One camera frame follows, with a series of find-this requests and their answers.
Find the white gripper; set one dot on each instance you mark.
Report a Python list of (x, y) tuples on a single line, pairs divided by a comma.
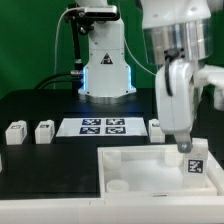
[(176, 112)]

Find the white square table top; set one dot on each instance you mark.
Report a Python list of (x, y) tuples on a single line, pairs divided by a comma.
[(151, 171)]

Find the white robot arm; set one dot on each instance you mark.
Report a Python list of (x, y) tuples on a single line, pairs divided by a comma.
[(176, 38)]

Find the white right fence bar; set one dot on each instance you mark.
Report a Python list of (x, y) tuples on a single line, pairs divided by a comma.
[(216, 174)]

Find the white fence bar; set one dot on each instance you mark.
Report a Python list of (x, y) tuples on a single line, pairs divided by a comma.
[(216, 174), (154, 210)]

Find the white front fence bar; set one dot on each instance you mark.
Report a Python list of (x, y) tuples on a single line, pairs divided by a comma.
[(154, 210)]

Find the white sheet with markers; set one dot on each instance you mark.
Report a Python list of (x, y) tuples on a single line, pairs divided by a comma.
[(101, 127)]

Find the white part at left edge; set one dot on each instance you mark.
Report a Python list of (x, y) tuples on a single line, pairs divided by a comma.
[(0, 163)]

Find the black camera stand pole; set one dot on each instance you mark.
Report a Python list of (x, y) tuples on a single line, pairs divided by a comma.
[(77, 72)]

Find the black camera on stand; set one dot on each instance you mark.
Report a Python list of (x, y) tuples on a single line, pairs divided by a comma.
[(99, 13)]

